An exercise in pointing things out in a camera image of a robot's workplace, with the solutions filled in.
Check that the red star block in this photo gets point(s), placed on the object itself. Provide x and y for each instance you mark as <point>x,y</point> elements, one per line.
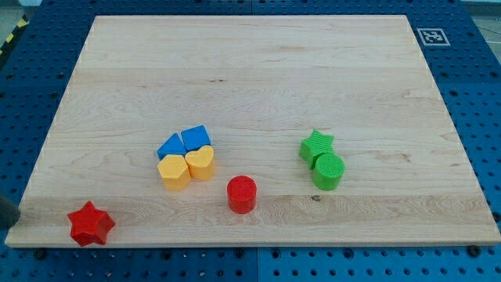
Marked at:
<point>89,225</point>

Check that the green star block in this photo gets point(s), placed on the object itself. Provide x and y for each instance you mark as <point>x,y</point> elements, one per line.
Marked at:
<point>314,146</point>

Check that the wooden board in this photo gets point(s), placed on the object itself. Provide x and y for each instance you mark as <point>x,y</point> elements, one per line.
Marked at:
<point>259,85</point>

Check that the red cylinder block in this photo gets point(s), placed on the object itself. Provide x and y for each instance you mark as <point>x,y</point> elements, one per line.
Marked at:
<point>242,194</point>

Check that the yellow heart block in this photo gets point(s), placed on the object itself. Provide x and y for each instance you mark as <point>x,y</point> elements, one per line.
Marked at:
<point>201,162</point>

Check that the blue square block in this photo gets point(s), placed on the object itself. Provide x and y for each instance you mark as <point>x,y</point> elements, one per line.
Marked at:
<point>196,137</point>

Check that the blue triangle block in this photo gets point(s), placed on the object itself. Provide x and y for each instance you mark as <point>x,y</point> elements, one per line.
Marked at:
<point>172,146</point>

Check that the yellow hexagon block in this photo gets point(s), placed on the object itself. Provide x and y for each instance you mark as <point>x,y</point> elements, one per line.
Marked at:
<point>174,172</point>

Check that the green cylinder block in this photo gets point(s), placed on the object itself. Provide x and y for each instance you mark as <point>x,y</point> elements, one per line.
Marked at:
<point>328,171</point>

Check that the white fiducial marker tag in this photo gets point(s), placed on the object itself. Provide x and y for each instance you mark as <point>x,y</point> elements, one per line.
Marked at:
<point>433,37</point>

